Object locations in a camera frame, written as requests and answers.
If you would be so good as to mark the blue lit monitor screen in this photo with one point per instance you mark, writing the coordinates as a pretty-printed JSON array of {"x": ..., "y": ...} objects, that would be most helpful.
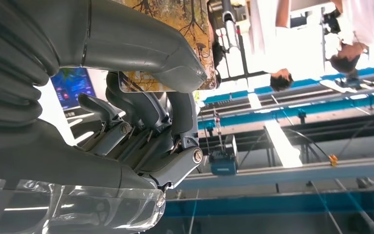
[{"x": 72, "y": 87}]

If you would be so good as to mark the orange clip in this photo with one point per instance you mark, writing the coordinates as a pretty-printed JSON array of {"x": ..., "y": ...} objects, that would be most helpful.
[{"x": 333, "y": 160}]

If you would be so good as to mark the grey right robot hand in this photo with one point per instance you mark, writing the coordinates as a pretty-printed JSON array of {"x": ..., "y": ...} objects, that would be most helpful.
[{"x": 61, "y": 161}]

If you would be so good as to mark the silver metal pole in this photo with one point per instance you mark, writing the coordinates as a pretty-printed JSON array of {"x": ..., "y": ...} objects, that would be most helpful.
[{"x": 231, "y": 29}]

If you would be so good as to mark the blue hoist box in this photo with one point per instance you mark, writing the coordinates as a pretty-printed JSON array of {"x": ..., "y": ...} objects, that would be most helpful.
[{"x": 222, "y": 166}]

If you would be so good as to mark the blue metal frame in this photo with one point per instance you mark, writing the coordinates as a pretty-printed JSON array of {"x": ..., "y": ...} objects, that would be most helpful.
[{"x": 271, "y": 203}]

